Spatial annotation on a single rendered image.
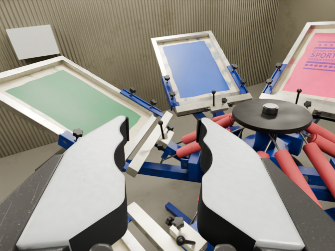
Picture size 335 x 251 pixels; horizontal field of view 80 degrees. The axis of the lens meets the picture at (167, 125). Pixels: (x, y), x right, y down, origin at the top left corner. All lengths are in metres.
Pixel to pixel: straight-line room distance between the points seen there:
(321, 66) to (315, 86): 0.18
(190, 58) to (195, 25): 2.33
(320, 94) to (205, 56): 0.92
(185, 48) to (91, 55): 1.96
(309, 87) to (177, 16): 2.79
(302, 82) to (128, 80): 2.76
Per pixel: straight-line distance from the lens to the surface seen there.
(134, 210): 0.91
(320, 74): 1.81
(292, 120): 0.93
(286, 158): 0.85
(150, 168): 1.26
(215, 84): 1.71
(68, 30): 3.53
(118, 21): 3.63
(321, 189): 1.25
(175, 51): 1.93
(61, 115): 1.18
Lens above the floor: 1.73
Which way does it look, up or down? 29 degrees down
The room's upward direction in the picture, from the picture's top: 7 degrees counter-clockwise
